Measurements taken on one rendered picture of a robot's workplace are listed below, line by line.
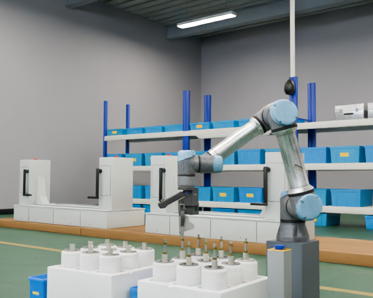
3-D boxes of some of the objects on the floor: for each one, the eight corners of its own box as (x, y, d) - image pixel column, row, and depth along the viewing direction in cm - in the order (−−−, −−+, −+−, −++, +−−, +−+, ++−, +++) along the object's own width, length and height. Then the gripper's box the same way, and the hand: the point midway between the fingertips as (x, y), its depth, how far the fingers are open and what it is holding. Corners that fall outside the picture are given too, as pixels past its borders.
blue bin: (73, 291, 269) (74, 268, 270) (89, 294, 263) (89, 270, 264) (26, 303, 245) (26, 277, 245) (42, 306, 238) (42, 279, 239)
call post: (275, 328, 205) (275, 248, 207) (292, 331, 201) (291, 249, 203) (267, 332, 200) (266, 250, 201) (284, 336, 195) (283, 251, 197)
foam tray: (105, 291, 270) (106, 256, 271) (166, 301, 248) (167, 263, 249) (46, 306, 238) (47, 266, 239) (111, 320, 216) (111, 275, 217)
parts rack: (126, 210, 958) (128, 104, 969) (461, 230, 616) (457, 67, 627) (100, 211, 908) (102, 100, 919) (449, 234, 566) (444, 57, 577)
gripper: (199, 187, 216) (199, 239, 215) (196, 186, 227) (196, 236, 226) (179, 187, 216) (178, 239, 214) (176, 186, 227) (176, 236, 225)
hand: (180, 234), depth 220 cm, fingers open, 3 cm apart
